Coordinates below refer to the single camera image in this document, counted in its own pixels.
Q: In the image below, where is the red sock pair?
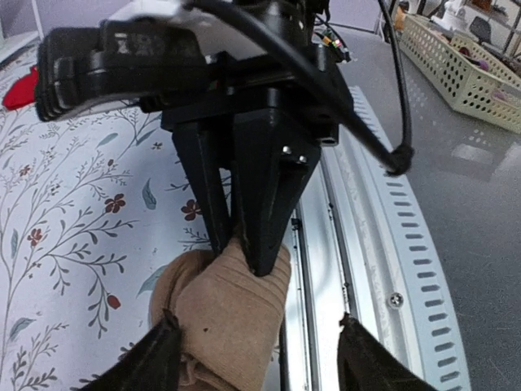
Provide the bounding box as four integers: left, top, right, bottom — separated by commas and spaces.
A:
2, 65, 38, 111

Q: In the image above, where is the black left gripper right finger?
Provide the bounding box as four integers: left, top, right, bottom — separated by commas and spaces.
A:
337, 313, 435, 391

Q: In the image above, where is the cream perforated plastic basket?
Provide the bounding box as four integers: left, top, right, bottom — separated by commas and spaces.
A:
400, 15, 520, 134

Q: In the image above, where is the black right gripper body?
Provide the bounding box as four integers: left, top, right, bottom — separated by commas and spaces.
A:
161, 53, 339, 147

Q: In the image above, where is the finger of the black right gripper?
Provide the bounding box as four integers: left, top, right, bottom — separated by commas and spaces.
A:
172, 121, 232, 253
231, 109, 321, 277

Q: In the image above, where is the tan ribbed sock pair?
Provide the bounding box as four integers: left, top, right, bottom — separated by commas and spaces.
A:
150, 238, 291, 390

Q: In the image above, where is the floral patterned table mat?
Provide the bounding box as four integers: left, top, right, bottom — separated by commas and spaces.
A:
0, 30, 245, 391

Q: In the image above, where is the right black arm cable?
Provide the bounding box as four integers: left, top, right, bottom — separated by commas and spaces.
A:
182, 0, 416, 177

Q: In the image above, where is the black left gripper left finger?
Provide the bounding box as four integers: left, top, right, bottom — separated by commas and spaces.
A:
83, 310, 182, 391

